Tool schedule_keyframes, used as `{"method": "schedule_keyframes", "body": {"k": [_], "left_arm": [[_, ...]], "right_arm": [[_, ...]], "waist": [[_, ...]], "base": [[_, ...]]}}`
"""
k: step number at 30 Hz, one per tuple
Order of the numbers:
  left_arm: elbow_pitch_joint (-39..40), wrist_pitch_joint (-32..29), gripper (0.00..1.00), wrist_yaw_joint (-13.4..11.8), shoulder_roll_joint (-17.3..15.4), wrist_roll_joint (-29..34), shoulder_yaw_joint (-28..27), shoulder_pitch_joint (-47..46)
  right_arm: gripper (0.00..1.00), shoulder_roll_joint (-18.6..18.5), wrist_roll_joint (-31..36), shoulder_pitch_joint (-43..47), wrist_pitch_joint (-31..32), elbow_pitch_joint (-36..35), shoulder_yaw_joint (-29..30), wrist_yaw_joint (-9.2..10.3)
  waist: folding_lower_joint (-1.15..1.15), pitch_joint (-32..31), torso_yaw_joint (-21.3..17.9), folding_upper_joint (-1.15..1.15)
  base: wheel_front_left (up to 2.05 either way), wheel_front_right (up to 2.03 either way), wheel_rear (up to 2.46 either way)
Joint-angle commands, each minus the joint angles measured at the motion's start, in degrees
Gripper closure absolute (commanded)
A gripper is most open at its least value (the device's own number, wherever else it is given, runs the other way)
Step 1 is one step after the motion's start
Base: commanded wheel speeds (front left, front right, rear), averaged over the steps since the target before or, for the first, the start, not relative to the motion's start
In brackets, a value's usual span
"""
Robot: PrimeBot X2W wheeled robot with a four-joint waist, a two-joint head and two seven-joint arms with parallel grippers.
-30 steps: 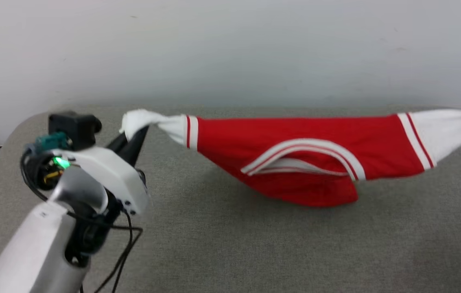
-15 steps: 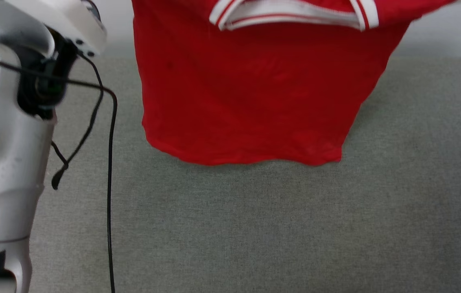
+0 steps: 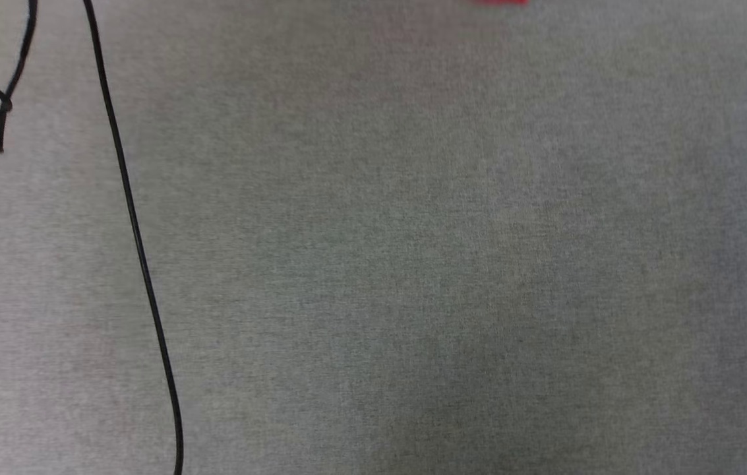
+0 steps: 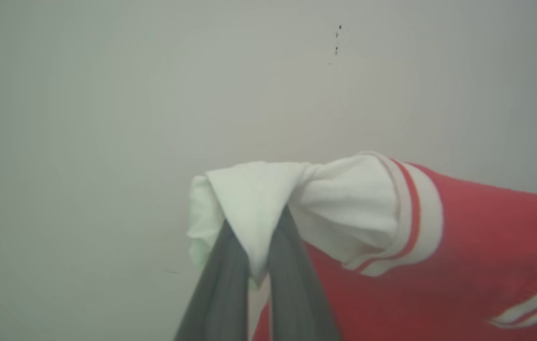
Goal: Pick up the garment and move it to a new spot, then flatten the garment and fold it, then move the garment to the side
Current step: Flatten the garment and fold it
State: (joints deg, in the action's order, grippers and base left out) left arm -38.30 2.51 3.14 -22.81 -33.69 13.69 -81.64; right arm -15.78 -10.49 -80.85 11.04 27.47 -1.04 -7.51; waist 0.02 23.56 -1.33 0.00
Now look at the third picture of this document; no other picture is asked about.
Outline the long thin black cable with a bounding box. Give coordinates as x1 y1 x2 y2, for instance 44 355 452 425
82 0 185 475

